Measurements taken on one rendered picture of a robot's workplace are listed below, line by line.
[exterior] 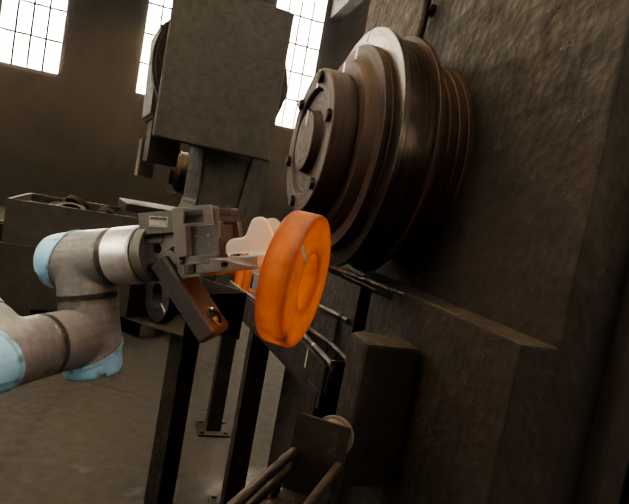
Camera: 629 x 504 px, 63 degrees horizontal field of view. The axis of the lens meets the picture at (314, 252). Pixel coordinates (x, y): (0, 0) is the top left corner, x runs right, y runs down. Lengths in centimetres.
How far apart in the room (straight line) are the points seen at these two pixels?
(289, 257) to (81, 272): 30
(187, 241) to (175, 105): 298
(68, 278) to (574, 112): 69
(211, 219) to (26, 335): 23
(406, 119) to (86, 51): 1061
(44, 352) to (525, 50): 78
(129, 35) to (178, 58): 773
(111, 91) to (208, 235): 1056
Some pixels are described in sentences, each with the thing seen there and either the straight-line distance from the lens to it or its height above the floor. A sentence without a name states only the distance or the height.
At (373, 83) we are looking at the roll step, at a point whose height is 122.
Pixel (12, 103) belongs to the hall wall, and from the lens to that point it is 1136.
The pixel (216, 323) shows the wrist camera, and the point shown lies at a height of 83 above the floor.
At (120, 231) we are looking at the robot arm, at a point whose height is 92.
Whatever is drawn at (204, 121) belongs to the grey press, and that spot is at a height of 143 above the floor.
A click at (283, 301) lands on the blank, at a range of 53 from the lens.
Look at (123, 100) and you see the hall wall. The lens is 1111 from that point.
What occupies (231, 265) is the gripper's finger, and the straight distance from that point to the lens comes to 58.
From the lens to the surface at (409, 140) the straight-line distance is 86.
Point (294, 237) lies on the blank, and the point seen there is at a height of 96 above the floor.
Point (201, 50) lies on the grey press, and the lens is 367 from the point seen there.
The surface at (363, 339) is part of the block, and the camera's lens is 84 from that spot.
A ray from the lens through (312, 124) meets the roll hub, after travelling 99.
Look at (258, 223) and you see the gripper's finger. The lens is 59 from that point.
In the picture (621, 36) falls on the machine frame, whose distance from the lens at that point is 77.
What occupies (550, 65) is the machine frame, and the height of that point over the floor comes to 125.
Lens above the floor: 99
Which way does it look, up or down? 5 degrees down
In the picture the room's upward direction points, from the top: 10 degrees clockwise
